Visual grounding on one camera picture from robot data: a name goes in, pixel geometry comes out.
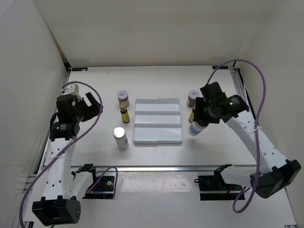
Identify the yellow label bottle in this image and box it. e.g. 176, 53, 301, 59
188, 108, 195, 123
120, 104, 130, 124

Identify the silver lid blue bottle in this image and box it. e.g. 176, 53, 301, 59
188, 122, 207, 136

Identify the silver lid white bottle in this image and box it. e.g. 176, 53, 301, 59
113, 127, 129, 150

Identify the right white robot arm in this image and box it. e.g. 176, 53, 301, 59
194, 82, 301, 199

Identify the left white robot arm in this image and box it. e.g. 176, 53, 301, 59
32, 92, 103, 226

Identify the right brown spice jar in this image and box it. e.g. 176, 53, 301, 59
186, 90, 200, 108

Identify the brown spice jar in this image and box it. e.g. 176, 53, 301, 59
186, 90, 200, 108
117, 90, 130, 107

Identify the left brown spice jar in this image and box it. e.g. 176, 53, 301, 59
117, 90, 130, 107

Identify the white tiered tray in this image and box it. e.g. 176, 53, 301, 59
133, 98, 183, 145

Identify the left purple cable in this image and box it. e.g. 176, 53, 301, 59
19, 80, 104, 228

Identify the purple cable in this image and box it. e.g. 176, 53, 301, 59
205, 59, 266, 214
19, 80, 104, 228

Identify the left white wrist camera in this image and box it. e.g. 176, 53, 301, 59
62, 83, 81, 100

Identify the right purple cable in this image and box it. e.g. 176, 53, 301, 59
205, 59, 266, 214

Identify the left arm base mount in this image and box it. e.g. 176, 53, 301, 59
68, 164, 118, 201

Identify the aluminium frame rail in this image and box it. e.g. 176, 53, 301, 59
14, 165, 257, 228

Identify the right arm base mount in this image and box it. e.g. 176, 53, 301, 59
193, 164, 243, 201

